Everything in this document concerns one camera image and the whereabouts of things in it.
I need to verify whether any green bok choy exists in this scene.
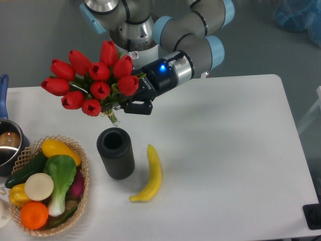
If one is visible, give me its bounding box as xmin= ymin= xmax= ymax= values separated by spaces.
xmin=44 ymin=155 xmax=76 ymax=216

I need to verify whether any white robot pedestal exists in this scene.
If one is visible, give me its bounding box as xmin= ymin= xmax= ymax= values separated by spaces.
xmin=117 ymin=42 xmax=210 ymax=78

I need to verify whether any dark grey ribbed vase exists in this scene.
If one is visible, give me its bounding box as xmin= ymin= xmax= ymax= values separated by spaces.
xmin=96 ymin=127 xmax=135 ymax=180

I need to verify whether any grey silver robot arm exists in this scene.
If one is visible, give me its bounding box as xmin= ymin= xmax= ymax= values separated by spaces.
xmin=80 ymin=1 xmax=235 ymax=115

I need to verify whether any yellow banana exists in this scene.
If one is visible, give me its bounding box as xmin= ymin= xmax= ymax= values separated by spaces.
xmin=129 ymin=144 xmax=163 ymax=203

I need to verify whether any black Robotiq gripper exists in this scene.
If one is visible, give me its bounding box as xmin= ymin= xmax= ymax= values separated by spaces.
xmin=112 ymin=58 xmax=178 ymax=115

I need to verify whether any yellow squash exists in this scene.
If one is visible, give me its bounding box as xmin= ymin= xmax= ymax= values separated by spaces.
xmin=41 ymin=139 xmax=81 ymax=166

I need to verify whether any green chili pepper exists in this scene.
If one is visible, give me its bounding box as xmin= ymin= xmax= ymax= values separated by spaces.
xmin=47 ymin=205 xmax=78 ymax=229

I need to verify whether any blue plastic bag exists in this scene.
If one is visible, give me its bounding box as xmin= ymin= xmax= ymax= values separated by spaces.
xmin=273 ymin=1 xmax=320 ymax=47

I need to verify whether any white frame at right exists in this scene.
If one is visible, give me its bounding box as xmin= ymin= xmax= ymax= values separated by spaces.
xmin=296 ymin=86 xmax=320 ymax=135

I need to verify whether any yellow bell pepper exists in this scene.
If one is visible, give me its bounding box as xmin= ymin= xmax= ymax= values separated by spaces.
xmin=9 ymin=183 xmax=32 ymax=207

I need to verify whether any blue saucepan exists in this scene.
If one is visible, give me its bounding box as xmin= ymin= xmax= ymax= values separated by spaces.
xmin=1 ymin=74 xmax=30 ymax=176

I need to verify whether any dark green cucumber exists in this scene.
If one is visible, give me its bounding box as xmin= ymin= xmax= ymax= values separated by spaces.
xmin=5 ymin=151 xmax=47 ymax=189

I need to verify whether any purple red sweet potato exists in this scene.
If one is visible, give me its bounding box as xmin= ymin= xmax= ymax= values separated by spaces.
xmin=69 ymin=169 xmax=85 ymax=198

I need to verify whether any black device at edge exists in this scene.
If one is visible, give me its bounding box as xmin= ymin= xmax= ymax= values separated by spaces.
xmin=302 ymin=203 xmax=320 ymax=230

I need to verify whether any white garlic piece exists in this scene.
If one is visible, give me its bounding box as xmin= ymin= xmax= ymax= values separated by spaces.
xmin=0 ymin=187 xmax=7 ymax=195

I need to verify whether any orange mandarin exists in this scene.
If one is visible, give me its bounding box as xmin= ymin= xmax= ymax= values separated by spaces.
xmin=20 ymin=201 xmax=49 ymax=229

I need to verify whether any woven wicker basket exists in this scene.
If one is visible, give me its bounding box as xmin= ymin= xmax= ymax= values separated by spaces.
xmin=10 ymin=135 xmax=89 ymax=237

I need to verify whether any red tulip bouquet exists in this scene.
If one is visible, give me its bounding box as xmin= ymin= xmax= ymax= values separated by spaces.
xmin=41 ymin=40 xmax=146 ymax=126

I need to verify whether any white round object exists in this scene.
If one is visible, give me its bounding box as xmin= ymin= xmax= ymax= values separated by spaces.
xmin=0 ymin=198 xmax=11 ymax=228

